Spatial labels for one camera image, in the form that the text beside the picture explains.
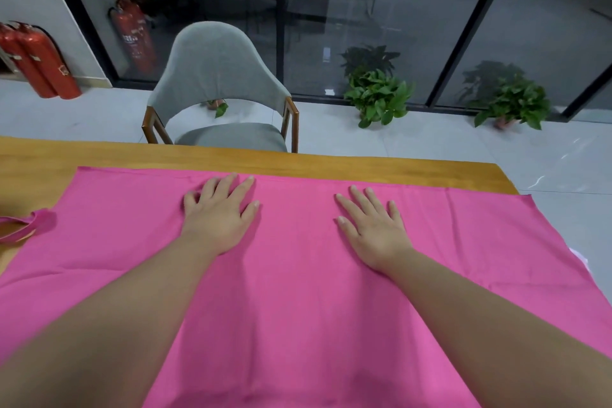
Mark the person's left hand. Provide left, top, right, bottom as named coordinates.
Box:
left=181, top=173, right=261, bottom=258

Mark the person's right hand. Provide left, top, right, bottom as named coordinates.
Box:
left=335, top=186, right=414, bottom=275

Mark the pink cloth with strap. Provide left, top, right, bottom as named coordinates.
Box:
left=0, top=166, right=612, bottom=408

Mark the person's left forearm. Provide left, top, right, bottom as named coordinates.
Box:
left=0, top=236, right=218, bottom=408

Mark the person's right forearm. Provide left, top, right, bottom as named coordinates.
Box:
left=385, top=247, right=612, bottom=408

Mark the green potted plant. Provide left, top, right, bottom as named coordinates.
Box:
left=343, top=69, right=416, bottom=129
left=473, top=75, right=552, bottom=131

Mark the red fire extinguisher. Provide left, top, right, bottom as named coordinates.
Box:
left=17, top=23, right=82, bottom=100
left=0, top=23, right=57, bottom=99

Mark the grey chair with wooden frame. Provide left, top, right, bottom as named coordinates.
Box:
left=142, top=21, right=300, bottom=154

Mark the black glass wall frame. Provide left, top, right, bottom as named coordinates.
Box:
left=36, top=0, right=612, bottom=122

